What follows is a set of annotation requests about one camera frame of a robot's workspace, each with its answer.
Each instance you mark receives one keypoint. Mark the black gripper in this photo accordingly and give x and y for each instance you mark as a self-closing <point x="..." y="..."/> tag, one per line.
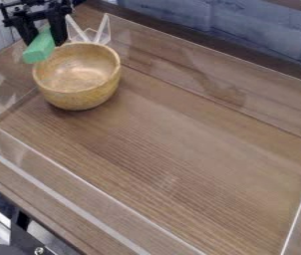
<point x="22" y="12"/>

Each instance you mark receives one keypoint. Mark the green stick block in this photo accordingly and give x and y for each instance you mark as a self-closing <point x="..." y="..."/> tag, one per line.
<point x="40" y="48"/>

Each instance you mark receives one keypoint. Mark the wooden bowl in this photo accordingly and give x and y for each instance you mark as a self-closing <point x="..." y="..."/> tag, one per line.
<point x="79" y="77"/>

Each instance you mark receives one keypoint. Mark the clear acrylic corner bracket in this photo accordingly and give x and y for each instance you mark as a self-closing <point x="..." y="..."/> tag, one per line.
<point x="96" y="36"/>

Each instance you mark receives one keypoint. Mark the clear acrylic front wall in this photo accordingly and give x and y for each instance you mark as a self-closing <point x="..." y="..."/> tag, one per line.
<point x="94" y="222"/>

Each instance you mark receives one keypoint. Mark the black table leg bracket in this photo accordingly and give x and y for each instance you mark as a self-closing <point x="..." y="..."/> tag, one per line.
<point x="24" y="241"/>

